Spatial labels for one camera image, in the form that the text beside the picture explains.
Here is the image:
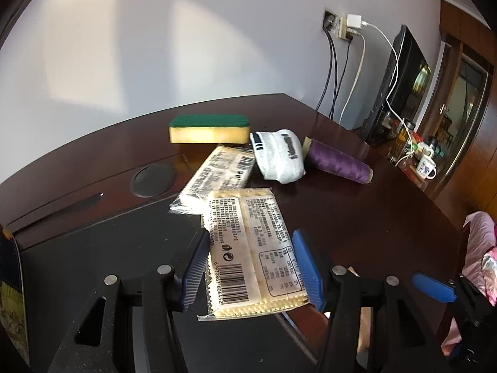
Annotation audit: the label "cracker packet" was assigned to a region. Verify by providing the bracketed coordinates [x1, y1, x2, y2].
[169, 145, 256, 215]
[198, 188, 308, 321]

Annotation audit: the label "white patterned mug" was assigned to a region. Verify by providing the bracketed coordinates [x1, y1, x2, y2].
[416, 155, 437, 180]

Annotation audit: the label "cookie tin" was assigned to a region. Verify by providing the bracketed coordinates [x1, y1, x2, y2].
[1, 226, 30, 372]

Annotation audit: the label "yellow green sponge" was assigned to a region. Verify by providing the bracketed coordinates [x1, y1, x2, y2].
[169, 114, 250, 144]

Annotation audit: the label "white rolled sock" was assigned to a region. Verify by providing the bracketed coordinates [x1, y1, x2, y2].
[250, 129, 306, 184]

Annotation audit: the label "purple thread spool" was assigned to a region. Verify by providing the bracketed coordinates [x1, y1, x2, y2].
[303, 136, 373, 184]

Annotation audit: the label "black monitor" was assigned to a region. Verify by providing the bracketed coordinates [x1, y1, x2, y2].
[360, 25, 431, 146]

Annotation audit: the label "dark power cables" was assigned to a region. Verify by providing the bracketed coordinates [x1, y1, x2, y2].
[315, 26, 352, 120]

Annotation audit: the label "white charger with cable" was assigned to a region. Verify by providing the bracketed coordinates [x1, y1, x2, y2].
[346, 12, 416, 164]

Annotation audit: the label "wall power outlet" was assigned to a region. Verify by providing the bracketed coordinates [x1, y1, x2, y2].
[323, 9, 353, 41]

